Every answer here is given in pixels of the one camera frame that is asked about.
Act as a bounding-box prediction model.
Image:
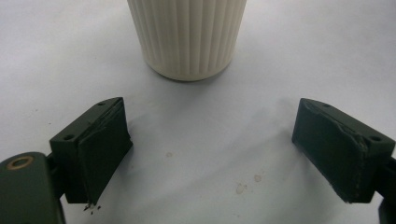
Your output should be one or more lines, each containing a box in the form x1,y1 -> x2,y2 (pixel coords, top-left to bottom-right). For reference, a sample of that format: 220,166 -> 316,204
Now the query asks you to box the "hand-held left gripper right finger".
291,97 -> 396,204

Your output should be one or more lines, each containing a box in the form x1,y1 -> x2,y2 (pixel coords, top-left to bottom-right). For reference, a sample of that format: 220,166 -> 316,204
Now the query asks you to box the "pale green ribbed pump bottle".
126,0 -> 248,83

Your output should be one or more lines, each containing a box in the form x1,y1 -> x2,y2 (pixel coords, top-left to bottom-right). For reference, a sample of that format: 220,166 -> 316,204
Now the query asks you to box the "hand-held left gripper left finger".
49,96 -> 134,207

